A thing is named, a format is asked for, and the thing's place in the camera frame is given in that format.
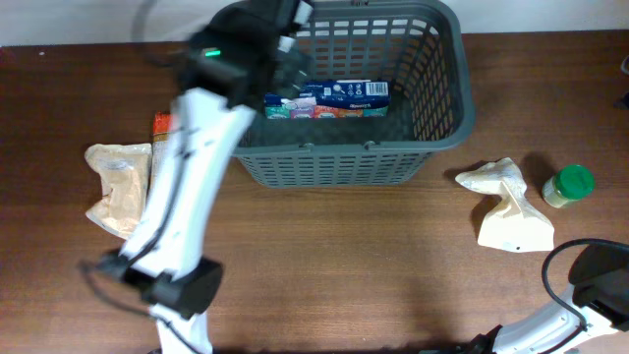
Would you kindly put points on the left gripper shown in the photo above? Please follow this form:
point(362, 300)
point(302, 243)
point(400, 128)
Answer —
point(303, 68)

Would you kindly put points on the blue cardboard box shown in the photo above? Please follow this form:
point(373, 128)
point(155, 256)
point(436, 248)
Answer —
point(330, 100)

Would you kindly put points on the orange pasta package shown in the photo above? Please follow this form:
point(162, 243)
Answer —
point(161, 128)

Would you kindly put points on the beige pouch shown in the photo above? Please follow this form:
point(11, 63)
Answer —
point(123, 172)
point(514, 225)

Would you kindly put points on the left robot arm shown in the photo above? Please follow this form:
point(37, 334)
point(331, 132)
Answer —
point(224, 72)

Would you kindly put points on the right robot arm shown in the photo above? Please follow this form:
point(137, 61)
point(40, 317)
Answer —
point(594, 304)

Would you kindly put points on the grey plastic basket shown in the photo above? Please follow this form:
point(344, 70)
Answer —
point(416, 48)

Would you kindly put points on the green lid jar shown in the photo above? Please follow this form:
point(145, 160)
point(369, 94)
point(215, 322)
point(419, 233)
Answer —
point(568, 186)

